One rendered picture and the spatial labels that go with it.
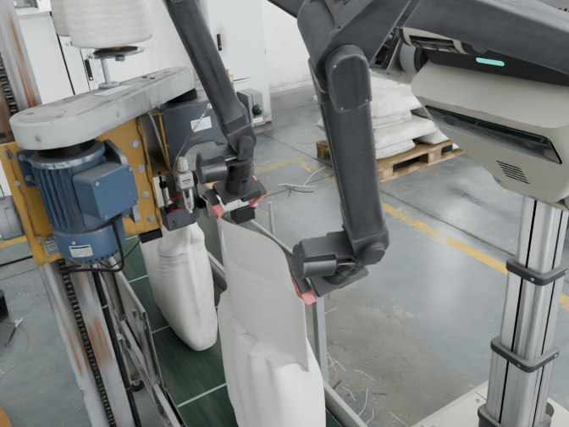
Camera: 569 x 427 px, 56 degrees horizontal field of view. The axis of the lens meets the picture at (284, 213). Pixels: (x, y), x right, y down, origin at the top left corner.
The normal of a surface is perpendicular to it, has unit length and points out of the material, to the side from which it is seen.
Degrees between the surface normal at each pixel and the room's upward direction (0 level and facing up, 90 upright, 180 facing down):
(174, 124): 90
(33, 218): 90
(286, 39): 90
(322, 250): 28
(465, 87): 40
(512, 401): 90
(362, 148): 117
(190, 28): 103
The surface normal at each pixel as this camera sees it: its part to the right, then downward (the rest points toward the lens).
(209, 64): 0.36, 0.58
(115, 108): 0.93, 0.09
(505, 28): 0.25, 0.76
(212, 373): -0.08, -0.89
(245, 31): 0.51, 0.35
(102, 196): 0.82, 0.19
